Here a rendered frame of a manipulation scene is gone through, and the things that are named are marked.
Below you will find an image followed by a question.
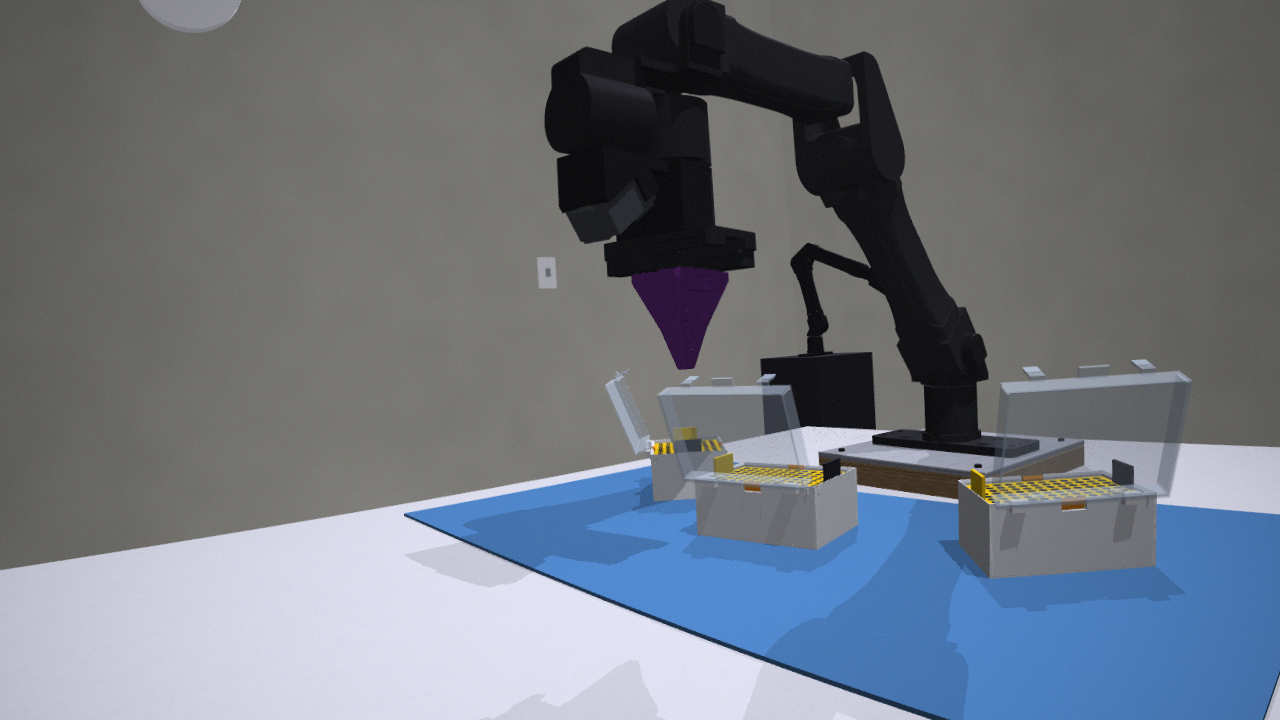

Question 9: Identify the blue bench mat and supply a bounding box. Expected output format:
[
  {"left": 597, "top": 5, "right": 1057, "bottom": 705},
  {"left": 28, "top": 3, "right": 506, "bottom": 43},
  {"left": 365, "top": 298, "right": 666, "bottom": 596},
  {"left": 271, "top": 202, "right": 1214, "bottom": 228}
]
[{"left": 404, "top": 466, "right": 1280, "bottom": 720}]

